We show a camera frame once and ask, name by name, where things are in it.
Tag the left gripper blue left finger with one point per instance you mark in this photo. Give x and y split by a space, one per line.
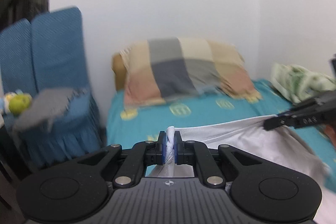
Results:
134 162

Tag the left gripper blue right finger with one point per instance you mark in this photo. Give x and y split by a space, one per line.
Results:
204 161

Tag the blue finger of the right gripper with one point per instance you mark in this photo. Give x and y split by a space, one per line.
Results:
282 119

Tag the white garment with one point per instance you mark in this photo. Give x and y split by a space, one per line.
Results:
305 150

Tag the green floral blanket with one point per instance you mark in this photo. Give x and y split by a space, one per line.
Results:
296 83

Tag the teal patterned bed sheet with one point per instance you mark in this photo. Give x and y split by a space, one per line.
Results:
129 126

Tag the plaid pillow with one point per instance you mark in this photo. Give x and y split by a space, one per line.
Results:
159 71

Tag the grey cloth on chair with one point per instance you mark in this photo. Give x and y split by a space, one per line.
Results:
48 105

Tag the green plush toy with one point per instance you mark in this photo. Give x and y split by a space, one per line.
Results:
16 102

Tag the blue covered chair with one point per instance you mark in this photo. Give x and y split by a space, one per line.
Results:
48 53

